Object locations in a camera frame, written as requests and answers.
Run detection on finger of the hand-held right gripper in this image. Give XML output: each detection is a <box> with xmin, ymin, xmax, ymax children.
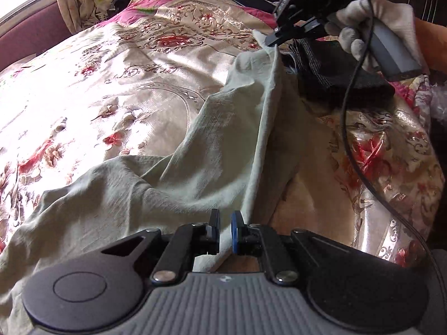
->
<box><xmin>264</xmin><ymin>17</ymin><xmax>328</xmax><ymax>48</ymax></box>

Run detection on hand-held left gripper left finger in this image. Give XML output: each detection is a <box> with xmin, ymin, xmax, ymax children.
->
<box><xmin>101</xmin><ymin>209</ymin><xmax>222</xmax><ymax>284</ymax></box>

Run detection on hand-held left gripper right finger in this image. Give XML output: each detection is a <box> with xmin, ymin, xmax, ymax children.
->
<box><xmin>231</xmin><ymin>211</ymin><xmax>350</xmax><ymax>285</ymax></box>

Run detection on pale green pants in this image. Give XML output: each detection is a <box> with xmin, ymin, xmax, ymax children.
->
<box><xmin>0</xmin><ymin>29</ymin><xmax>301</xmax><ymax>335</ymax></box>

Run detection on person's right forearm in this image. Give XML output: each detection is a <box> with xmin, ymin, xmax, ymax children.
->
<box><xmin>414</xmin><ymin>17</ymin><xmax>447</xmax><ymax>75</ymax></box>

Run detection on person's right hand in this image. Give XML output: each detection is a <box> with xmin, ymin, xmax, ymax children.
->
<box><xmin>325</xmin><ymin>0</ymin><xmax>426</xmax><ymax>74</ymax></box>

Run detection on dark folded cloth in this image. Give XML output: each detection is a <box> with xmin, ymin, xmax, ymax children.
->
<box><xmin>279</xmin><ymin>38</ymin><xmax>396</xmax><ymax>102</ymax></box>

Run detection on clear plastic bag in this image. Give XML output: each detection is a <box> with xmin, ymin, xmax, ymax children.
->
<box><xmin>429</xmin><ymin>83</ymin><xmax>447</xmax><ymax>121</ymax></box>

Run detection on pile of clothes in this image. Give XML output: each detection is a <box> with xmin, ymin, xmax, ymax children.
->
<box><xmin>80</xmin><ymin>0</ymin><xmax>144</xmax><ymax>26</ymax></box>

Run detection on floral satin bedspread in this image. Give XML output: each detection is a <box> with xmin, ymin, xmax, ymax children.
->
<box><xmin>0</xmin><ymin>0</ymin><xmax>441</xmax><ymax>269</ymax></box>

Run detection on black cable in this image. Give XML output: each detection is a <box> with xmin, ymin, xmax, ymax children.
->
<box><xmin>341</xmin><ymin>0</ymin><xmax>447</xmax><ymax>288</ymax></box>

